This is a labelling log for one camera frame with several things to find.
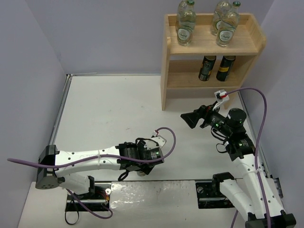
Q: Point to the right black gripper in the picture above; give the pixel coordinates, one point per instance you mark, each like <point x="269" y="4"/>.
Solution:
<point x="202" y="116"/>

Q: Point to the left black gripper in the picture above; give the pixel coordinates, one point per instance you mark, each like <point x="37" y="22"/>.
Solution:
<point x="147" y="170"/>

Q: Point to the black can front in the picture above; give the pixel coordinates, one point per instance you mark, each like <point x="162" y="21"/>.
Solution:
<point x="141" y="174"/>

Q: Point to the black can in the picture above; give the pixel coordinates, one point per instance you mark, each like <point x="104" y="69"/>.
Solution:
<point x="225" y="67"/>
<point x="206" y="67"/>
<point x="141" y="174"/>

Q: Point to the clear soda bottle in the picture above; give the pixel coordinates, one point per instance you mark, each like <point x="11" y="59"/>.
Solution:
<point x="184" y="37"/>
<point x="186" y="17"/>
<point x="228" y="25"/>
<point x="220" y="10"/>

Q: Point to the clear soda bottle front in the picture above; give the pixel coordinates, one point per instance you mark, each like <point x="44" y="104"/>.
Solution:
<point x="184" y="37"/>

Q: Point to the clear soda bottle back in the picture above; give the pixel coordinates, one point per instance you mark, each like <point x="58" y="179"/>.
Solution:
<point x="220" y="10"/>

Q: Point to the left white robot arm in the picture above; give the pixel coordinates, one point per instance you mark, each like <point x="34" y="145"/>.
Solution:
<point x="140" y="156"/>

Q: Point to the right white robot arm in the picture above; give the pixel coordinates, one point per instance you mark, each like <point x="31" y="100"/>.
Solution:
<point x="259" y="207"/>

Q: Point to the wooden two-tier shelf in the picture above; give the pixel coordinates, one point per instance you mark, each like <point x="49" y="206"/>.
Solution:
<point x="181" y="64"/>

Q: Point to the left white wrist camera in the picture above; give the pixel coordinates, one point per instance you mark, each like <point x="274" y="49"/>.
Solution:
<point x="158" y="140"/>

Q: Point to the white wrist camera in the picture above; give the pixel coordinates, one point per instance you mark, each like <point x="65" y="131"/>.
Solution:
<point x="221" y="98"/>
<point x="158" y="140"/>

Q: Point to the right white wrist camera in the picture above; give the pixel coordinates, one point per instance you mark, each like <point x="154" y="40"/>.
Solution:
<point x="221" y="98"/>

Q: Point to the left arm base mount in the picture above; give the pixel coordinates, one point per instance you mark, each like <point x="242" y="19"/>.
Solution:
<point x="96" y="202"/>

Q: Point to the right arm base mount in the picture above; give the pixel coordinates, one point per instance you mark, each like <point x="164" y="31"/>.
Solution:
<point x="207" y="198"/>

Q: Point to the aluminium table edge rail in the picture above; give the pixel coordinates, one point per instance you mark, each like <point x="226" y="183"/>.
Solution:
<point x="66" y="88"/>

